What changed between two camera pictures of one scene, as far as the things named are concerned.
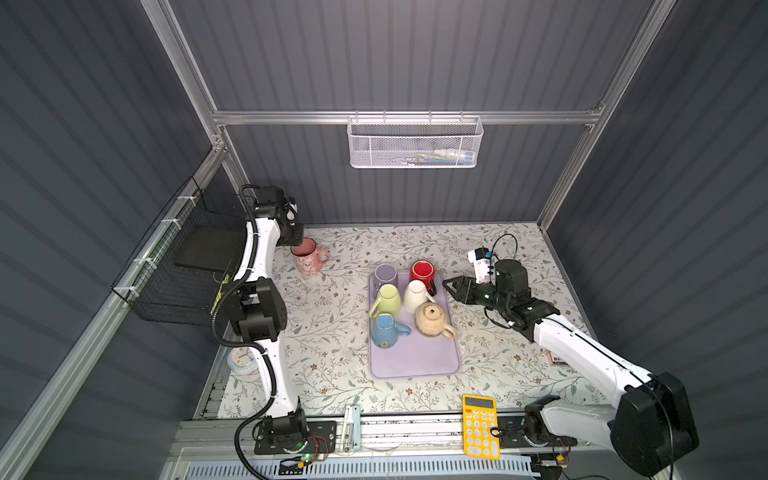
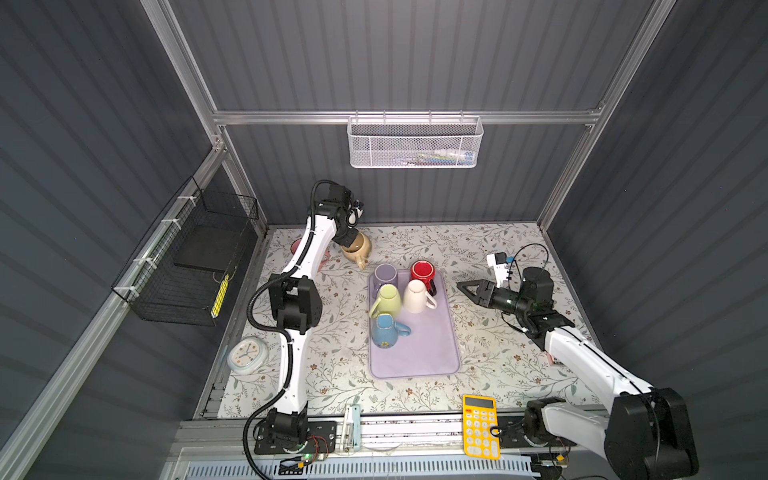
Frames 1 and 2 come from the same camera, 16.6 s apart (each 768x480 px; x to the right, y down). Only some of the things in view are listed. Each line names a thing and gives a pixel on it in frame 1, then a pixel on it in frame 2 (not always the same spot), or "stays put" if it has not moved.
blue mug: (386, 330) stays put
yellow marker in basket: (225, 280) stays put
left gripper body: (292, 237) → (344, 237)
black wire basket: (175, 272) stays put
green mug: (389, 302) stays put
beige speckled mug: (430, 321) → (358, 251)
